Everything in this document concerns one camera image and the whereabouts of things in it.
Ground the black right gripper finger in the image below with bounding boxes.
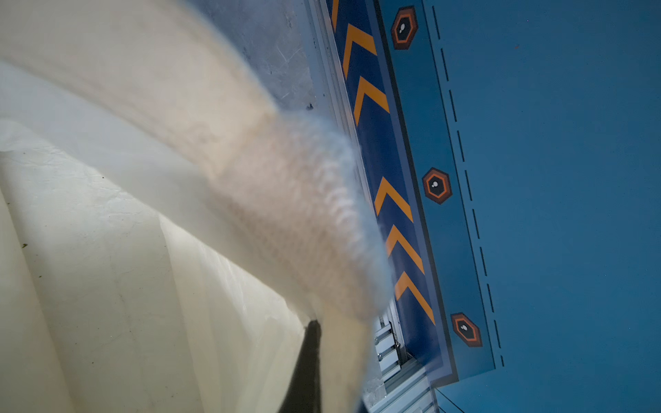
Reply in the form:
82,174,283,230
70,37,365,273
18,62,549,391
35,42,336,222
279,320,322,413

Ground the cream canvas bag blue print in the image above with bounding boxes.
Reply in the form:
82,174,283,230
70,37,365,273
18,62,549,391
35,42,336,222
1,1,392,412

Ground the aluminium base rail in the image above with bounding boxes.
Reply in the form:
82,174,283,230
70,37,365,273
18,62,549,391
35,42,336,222
361,316,440,412

